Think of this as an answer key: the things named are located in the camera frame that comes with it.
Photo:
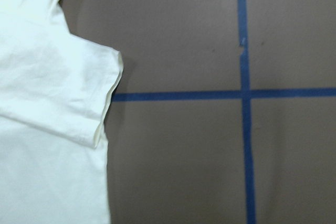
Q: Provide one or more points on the white long-sleeve cat shirt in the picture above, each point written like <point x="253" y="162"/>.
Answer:
<point x="56" y="90"/>

